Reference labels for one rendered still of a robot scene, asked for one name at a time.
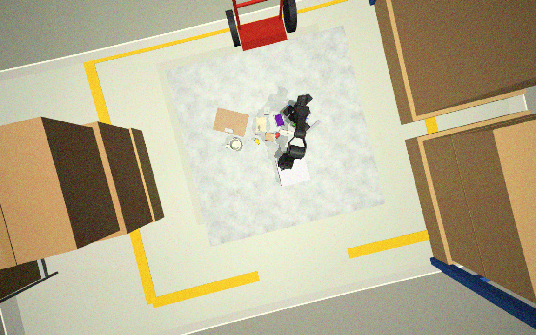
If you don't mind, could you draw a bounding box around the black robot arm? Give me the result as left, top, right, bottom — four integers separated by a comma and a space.
278, 95, 310, 171

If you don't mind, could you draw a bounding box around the grey mug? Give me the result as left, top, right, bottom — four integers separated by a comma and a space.
225, 139, 242, 151

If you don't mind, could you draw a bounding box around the cream paper card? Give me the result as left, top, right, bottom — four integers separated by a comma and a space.
256, 117, 266, 132

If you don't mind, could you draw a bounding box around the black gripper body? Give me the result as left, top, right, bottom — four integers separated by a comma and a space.
283, 105, 310, 131

